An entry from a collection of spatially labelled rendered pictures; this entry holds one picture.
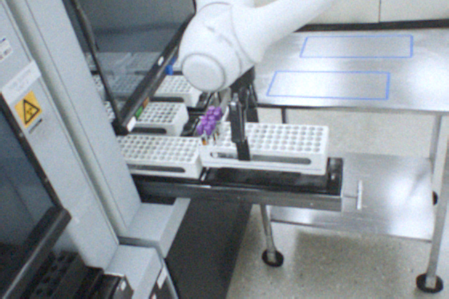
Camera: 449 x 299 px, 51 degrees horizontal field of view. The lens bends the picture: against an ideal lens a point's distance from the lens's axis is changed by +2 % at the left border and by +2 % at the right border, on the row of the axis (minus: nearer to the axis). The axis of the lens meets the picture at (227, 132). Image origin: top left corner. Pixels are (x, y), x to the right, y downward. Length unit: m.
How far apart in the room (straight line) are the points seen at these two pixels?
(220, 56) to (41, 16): 0.36
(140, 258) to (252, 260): 0.92
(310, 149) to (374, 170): 0.90
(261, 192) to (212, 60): 0.49
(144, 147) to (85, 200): 0.27
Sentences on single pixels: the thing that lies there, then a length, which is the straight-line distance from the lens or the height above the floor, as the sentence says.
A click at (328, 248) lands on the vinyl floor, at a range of 2.03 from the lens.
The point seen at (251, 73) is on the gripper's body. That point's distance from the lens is 0.99.
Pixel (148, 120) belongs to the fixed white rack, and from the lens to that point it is 1.35.
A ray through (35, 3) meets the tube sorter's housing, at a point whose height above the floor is 1.33.
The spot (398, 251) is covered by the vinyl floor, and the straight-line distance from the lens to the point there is 2.05.
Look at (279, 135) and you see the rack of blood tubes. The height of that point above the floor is 0.92.
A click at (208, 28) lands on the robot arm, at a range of 0.76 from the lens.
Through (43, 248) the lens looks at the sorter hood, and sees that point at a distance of 0.93.
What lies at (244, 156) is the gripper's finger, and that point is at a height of 0.91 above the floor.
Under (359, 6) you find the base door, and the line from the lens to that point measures 3.41.
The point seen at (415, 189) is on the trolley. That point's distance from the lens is 1.89.
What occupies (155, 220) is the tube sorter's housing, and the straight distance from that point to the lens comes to 1.24.
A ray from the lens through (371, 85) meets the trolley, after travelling 1.44.
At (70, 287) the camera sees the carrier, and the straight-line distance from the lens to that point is 1.04.
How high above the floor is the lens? 1.61
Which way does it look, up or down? 37 degrees down
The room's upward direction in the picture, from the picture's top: 11 degrees counter-clockwise
